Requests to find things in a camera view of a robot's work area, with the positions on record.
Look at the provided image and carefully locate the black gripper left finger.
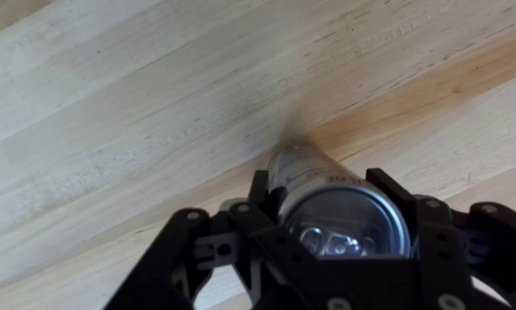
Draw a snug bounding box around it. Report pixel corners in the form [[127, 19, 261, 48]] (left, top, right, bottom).
[[103, 168, 306, 310]]

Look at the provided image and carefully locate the silver and blue drink can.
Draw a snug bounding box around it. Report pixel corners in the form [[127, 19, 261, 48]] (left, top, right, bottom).
[[267, 143, 415, 260]]

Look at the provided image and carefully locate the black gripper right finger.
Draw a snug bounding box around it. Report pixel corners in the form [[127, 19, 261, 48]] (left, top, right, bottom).
[[367, 167, 516, 310]]

